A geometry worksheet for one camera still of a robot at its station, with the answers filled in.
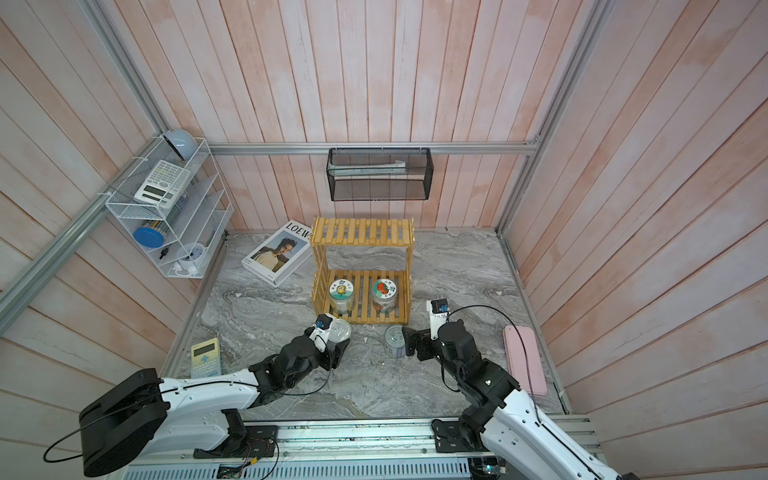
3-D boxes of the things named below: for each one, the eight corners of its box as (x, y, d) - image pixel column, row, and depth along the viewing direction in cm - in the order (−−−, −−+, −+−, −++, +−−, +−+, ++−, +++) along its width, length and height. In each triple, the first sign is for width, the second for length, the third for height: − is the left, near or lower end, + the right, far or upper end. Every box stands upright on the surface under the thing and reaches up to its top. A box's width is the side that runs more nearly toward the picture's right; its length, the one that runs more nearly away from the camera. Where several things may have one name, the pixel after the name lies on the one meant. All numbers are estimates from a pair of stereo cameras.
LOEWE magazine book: (243, 268, 111) (238, 260, 108) (295, 226, 126) (292, 217, 122) (275, 289, 105) (271, 281, 101) (325, 242, 120) (324, 234, 116)
